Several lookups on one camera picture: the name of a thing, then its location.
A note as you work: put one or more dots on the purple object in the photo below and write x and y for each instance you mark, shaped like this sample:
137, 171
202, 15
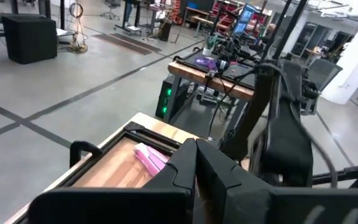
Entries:
205, 62

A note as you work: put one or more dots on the small plant white pot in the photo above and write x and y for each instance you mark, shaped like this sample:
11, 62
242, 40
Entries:
210, 46

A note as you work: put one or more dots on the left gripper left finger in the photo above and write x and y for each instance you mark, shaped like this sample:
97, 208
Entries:
172, 186

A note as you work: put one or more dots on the person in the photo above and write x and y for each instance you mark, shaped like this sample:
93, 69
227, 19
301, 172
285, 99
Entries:
270, 31

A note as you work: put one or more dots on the computer tower green lights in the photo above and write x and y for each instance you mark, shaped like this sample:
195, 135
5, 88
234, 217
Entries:
166, 99

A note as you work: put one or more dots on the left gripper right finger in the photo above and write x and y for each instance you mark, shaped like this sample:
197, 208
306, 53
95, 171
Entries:
228, 193

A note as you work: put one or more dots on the grey office chair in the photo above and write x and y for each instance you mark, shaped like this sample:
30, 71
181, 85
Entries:
323, 74

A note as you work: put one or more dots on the black cube cabinet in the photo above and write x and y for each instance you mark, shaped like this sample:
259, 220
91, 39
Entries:
30, 39

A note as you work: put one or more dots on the pink white packaged item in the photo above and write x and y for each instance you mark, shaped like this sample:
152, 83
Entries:
151, 158

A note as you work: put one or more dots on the brown floor mat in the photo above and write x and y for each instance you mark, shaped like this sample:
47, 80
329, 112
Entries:
126, 43

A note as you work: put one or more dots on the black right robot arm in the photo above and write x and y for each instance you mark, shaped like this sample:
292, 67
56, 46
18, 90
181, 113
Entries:
287, 137

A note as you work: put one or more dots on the monitor with blue screen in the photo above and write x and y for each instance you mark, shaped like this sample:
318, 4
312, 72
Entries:
242, 20

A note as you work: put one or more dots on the wooden top background desk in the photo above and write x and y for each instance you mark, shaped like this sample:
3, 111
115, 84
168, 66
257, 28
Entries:
204, 79

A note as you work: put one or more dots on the red storage shelf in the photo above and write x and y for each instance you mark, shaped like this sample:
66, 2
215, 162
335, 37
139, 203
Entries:
225, 12

